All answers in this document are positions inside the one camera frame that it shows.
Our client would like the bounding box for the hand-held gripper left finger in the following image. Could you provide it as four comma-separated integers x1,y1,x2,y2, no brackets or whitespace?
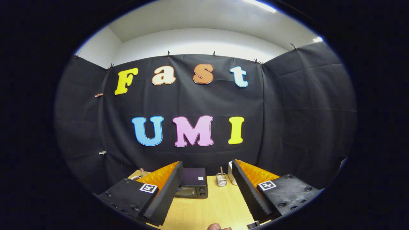
97,161,184,226

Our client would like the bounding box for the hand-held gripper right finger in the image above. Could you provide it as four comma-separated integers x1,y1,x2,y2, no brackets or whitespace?
231,159,321,223

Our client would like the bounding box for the black toaster oven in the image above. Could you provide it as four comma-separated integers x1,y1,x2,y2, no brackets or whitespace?
174,168,209,199

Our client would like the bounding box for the white bread toaster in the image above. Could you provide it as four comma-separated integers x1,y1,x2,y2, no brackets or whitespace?
228,161,238,186

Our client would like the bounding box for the glass holder with sticks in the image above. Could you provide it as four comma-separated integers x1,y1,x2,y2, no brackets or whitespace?
216,166,228,187

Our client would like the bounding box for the black backdrop cloth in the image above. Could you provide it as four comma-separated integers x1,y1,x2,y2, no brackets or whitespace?
54,42,358,195

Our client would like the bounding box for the long ceiling light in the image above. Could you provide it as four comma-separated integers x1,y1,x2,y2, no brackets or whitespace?
243,0,277,13

